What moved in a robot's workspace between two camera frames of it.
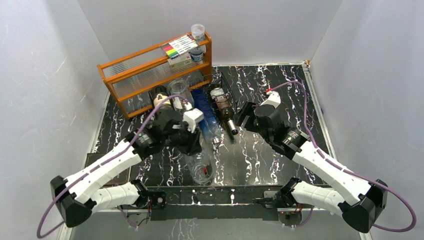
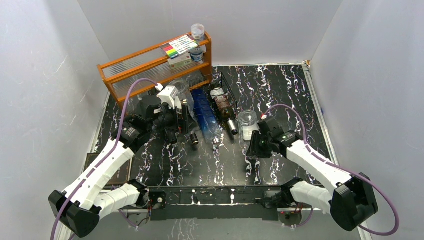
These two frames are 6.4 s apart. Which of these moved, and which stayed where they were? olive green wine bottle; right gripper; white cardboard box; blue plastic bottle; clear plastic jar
Moved: right gripper
Stayed: blue plastic bottle; white cardboard box; olive green wine bottle; clear plastic jar
